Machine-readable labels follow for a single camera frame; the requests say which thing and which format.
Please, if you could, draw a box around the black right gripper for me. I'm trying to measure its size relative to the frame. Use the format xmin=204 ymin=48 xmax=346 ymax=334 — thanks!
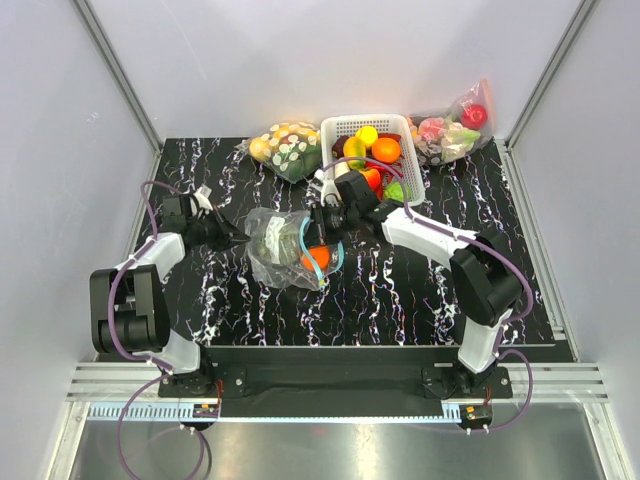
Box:
xmin=299 ymin=201 xmax=359 ymax=251

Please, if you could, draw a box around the green netted fake melon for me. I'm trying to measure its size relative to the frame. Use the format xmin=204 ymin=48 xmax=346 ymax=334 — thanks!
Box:
xmin=250 ymin=217 xmax=301 ymax=266

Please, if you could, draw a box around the clear blue-zip food bag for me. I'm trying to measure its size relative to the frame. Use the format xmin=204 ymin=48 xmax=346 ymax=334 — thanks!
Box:
xmin=245 ymin=207 xmax=345 ymax=291

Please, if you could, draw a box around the white perforated plastic basket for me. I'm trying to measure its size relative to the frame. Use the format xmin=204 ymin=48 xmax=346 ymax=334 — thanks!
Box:
xmin=319 ymin=113 xmax=427 ymax=211

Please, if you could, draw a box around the orange fake tomato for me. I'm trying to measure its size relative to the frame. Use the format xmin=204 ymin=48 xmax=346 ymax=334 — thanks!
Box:
xmin=301 ymin=245 xmax=331 ymax=271

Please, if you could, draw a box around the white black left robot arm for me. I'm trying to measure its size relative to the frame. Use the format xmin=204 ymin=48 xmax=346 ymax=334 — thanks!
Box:
xmin=89 ymin=186 xmax=249 ymax=396

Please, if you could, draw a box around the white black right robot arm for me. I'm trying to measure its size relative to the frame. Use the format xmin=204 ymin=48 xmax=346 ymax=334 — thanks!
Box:
xmin=303 ymin=171 xmax=525 ymax=397

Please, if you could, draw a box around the orange fake persimmon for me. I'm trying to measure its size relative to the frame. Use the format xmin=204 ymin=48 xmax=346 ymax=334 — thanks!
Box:
xmin=359 ymin=168 xmax=382 ymax=191

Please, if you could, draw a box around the green fake custard apple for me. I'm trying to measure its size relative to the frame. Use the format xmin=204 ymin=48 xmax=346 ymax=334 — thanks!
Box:
xmin=383 ymin=181 xmax=411 ymax=203

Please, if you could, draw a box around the dark brown fake passionfruit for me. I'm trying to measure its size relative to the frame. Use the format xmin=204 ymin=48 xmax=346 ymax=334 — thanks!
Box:
xmin=331 ymin=135 xmax=349 ymax=159

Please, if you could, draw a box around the white-dotted clear food bag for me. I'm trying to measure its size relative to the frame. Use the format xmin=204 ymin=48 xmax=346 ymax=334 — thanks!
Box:
xmin=240 ymin=121 xmax=322 ymax=184

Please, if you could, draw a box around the yellow fake pear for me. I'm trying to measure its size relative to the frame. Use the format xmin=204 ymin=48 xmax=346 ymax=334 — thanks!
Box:
xmin=355 ymin=125 xmax=379 ymax=149

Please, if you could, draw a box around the pink-dotted clear food bag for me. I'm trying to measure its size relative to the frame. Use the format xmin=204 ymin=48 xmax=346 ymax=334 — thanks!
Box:
xmin=406 ymin=79 xmax=496 ymax=166

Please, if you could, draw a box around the red fake apple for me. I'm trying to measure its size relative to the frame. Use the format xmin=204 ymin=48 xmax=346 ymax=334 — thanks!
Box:
xmin=460 ymin=104 xmax=489 ymax=131

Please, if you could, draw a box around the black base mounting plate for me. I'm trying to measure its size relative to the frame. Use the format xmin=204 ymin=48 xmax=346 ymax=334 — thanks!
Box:
xmin=99 ymin=344 xmax=574 ymax=419

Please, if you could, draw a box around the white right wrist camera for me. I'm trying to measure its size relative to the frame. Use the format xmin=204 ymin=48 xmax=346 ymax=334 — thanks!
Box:
xmin=314 ymin=169 xmax=342 ymax=207

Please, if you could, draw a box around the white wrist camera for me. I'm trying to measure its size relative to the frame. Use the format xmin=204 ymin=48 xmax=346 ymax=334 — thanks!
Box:
xmin=192 ymin=185 xmax=213 ymax=217
xmin=314 ymin=169 xmax=342 ymax=207

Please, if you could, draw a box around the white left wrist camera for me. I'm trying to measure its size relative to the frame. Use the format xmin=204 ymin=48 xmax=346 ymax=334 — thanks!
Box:
xmin=192 ymin=185 xmax=213 ymax=217

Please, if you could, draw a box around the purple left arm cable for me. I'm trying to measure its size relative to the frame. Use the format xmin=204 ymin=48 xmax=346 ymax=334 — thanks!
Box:
xmin=107 ymin=180 xmax=211 ymax=479

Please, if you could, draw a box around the aluminium frame rail left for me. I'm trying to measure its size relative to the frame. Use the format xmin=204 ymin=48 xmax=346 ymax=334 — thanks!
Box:
xmin=45 ymin=0 xmax=162 ymax=479

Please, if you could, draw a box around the aluminium frame rail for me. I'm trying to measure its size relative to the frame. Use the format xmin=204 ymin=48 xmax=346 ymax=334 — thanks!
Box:
xmin=45 ymin=0 xmax=162 ymax=479
xmin=514 ymin=1 xmax=639 ymax=465

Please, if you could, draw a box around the white slotted cable duct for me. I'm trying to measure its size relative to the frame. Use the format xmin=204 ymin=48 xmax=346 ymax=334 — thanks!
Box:
xmin=88 ymin=401 xmax=463 ymax=424

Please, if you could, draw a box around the aluminium frame rail right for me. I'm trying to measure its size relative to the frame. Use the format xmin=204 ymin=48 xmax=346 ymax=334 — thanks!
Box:
xmin=514 ymin=1 xmax=639 ymax=465

